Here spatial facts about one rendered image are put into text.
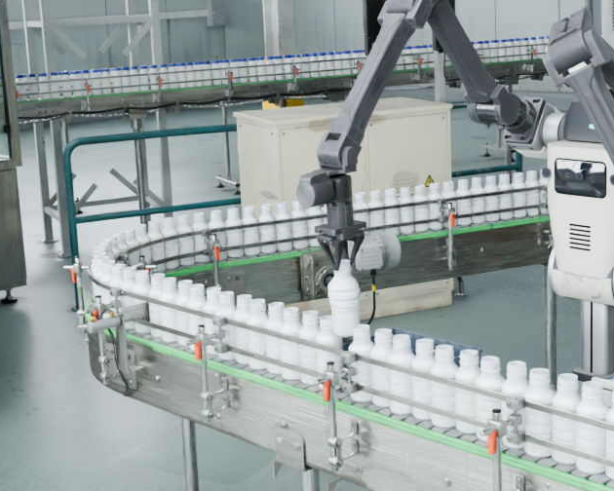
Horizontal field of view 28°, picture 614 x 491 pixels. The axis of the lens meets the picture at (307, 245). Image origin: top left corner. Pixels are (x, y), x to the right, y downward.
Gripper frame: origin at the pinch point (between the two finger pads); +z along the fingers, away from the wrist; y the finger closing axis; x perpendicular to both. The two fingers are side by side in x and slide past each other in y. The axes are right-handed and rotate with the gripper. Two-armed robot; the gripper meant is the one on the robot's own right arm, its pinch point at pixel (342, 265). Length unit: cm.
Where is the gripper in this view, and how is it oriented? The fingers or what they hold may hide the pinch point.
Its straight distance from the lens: 267.0
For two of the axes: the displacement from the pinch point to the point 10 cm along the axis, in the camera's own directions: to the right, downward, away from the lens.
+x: 6.7, 1.3, -7.3
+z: 0.5, 9.7, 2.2
